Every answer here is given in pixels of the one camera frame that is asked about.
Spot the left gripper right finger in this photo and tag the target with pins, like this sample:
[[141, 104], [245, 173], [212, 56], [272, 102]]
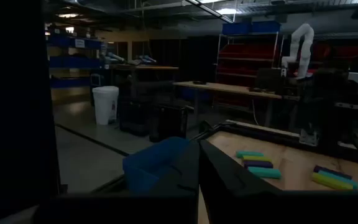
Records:
[[225, 180]]

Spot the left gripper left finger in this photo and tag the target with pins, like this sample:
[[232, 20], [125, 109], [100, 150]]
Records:
[[182, 180]]

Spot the teal foam block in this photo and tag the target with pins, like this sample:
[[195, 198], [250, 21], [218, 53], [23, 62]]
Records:
[[264, 172], [337, 177], [249, 153]]

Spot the lime green foam block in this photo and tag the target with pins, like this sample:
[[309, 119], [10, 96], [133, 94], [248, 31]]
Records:
[[256, 158], [328, 182]]

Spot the purple foam block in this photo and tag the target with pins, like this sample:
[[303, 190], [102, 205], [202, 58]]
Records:
[[258, 164], [325, 169]]

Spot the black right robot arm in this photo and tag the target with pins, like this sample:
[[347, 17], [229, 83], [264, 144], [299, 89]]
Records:
[[331, 102]]

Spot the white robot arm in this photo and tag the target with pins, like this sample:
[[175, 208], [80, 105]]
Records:
[[304, 49]]

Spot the blue plastic bin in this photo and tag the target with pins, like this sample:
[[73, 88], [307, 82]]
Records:
[[145, 168]]

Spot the black computer tower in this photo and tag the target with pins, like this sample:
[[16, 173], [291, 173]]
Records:
[[168, 124], [135, 119]]

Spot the long wooden workbench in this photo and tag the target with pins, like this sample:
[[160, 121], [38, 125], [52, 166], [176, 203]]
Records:
[[228, 88]]

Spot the white trash can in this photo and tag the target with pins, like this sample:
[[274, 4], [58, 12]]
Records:
[[104, 105]]

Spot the black box on workbench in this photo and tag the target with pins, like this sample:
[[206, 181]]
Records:
[[270, 79]]

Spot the wooden workbench with cobots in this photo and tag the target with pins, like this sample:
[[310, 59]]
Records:
[[148, 67]]

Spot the metal rack with red bins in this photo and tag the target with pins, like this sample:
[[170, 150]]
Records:
[[244, 51], [350, 51]]

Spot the blue storage bin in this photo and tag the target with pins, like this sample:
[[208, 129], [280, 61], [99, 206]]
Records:
[[266, 27], [236, 28]]

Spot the blue bin shelving rack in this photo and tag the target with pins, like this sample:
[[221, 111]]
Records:
[[73, 62]]

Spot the ceiling light fixture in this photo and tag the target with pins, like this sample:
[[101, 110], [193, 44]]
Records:
[[210, 11]]

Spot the black folding screen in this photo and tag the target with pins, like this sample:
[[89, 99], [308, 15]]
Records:
[[11, 93]]

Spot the grey metal bracket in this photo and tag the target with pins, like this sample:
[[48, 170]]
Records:
[[309, 138]]

